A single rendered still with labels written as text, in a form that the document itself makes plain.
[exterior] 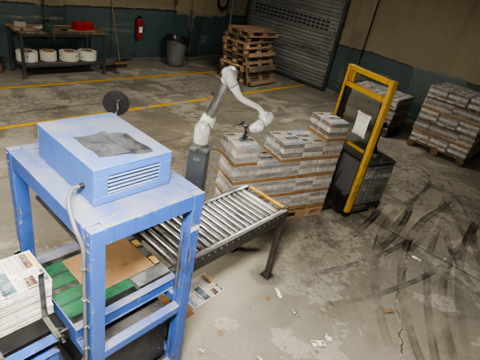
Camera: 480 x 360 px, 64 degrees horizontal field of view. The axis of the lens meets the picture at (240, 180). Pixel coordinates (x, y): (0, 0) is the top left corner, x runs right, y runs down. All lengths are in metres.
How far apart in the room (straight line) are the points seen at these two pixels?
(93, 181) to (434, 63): 9.20
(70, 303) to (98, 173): 0.94
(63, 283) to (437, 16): 9.37
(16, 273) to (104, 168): 0.82
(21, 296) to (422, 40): 9.59
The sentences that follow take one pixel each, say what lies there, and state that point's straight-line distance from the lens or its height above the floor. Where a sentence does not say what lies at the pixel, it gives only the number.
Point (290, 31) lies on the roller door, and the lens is 12.04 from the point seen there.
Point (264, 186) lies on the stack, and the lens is 4.39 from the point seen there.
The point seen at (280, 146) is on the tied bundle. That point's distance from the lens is 4.33.
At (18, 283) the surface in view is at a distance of 2.35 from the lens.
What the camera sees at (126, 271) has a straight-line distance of 2.70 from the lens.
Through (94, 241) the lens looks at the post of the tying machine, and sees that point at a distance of 1.83.
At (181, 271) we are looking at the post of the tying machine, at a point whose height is 0.98.
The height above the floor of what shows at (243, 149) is 1.04.
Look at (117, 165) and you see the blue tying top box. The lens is 1.91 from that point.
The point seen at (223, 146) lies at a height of 0.94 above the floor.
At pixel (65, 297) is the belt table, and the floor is 0.80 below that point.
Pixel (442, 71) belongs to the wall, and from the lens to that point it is 10.26.
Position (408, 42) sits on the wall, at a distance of 10.51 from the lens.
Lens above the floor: 2.66
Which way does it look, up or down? 29 degrees down
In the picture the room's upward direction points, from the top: 11 degrees clockwise
